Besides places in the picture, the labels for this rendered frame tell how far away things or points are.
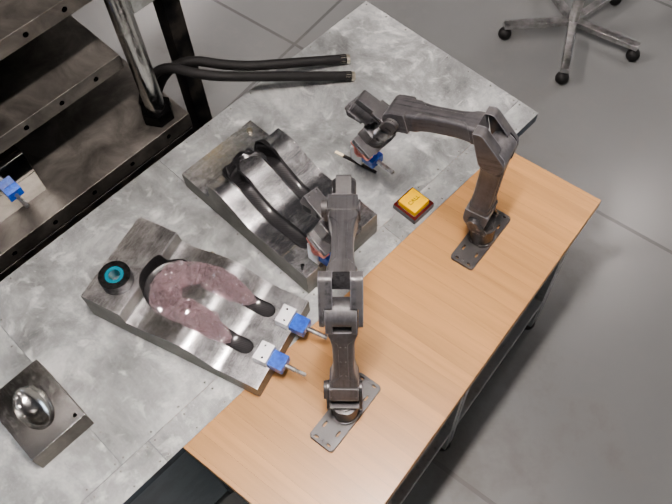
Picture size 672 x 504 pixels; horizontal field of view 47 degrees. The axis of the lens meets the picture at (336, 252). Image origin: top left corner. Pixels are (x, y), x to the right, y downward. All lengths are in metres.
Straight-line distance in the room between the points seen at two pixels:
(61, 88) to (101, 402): 0.85
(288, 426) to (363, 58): 1.19
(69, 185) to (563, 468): 1.80
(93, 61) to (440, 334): 1.20
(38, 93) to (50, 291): 0.53
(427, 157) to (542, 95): 1.35
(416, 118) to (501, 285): 0.52
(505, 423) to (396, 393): 0.91
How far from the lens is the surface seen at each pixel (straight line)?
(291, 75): 2.34
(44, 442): 1.93
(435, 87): 2.40
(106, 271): 1.97
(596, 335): 2.93
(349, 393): 1.74
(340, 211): 1.63
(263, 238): 1.99
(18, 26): 2.05
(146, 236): 2.03
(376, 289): 2.00
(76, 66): 2.27
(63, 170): 2.39
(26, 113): 2.21
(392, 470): 1.84
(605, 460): 2.78
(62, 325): 2.11
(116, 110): 2.48
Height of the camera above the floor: 2.59
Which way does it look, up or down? 60 degrees down
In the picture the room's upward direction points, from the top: 4 degrees counter-clockwise
